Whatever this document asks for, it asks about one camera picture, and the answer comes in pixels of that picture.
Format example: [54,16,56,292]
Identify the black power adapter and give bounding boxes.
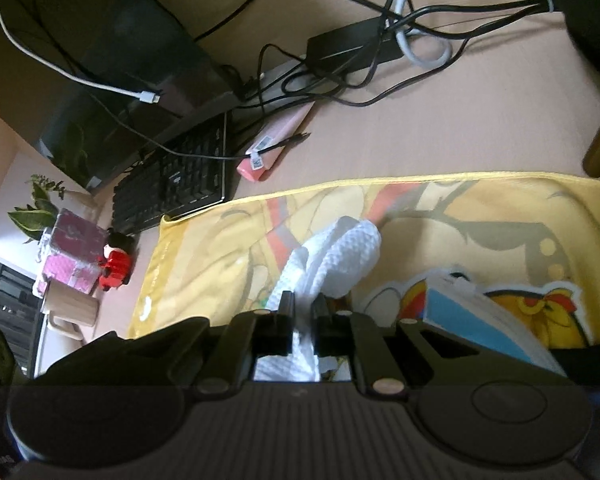
[304,18,403,76]

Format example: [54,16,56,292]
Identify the black power cables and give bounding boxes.
[78,0,554,162]

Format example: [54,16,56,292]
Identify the yellow cartoon printed cloth mat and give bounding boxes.
[129,174,600,348]

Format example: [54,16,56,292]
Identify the black keyboard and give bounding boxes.
[111,114,232,234]

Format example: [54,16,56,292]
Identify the pink box with plant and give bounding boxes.
[8,174,106,298]

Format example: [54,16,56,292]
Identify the white paper towel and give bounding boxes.
[254,216,381,382]

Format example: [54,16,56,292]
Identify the red toy figure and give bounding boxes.
[98,228,135,292]

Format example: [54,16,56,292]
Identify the beige mug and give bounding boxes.
[42,280,99,344]

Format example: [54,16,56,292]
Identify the black computer monitor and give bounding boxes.
[0,0,242,191]

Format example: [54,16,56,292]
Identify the white charger cable with plug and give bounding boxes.
[0,0,162,105]

